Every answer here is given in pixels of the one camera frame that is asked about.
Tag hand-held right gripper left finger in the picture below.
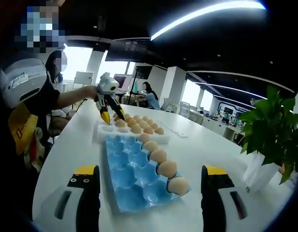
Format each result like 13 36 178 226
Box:
39 165 101 232

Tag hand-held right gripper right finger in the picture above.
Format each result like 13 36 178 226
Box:
201 165 273 232

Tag group of brown eggs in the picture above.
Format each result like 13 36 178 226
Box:
112 113 164 135

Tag brown egg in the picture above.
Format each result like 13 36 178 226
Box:
138 132 150 144
167 176 190 196
157 159 178 179
149 148 168 165
143 140 159 153

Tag blue egg tray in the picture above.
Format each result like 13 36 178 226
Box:
104 134 191 215

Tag white foam egg holder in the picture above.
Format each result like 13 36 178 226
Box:
92 116 171 145

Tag person's left hand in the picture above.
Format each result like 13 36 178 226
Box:
85 86 99 100

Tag computer monitor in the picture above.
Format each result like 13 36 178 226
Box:
112 73 133 93

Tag whiteboard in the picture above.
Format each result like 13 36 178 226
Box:
73 71 94 87

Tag small black screen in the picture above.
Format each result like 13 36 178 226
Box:
133 65 152 80

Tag black hanging screen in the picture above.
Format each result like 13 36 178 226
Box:
104 38 151 63

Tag white table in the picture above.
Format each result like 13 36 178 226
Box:
31 102 295 232

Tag white office chair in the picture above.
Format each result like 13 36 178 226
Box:
179 101 191 118

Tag operator person, dark clothes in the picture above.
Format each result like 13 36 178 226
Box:
0 79 61 218

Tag white chest device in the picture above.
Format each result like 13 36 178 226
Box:
0 52 48 109

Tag green plant in white pot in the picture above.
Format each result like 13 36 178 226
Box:
237 86 298 194

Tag curved ceiling light strip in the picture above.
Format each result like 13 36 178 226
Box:
150 0 267 42

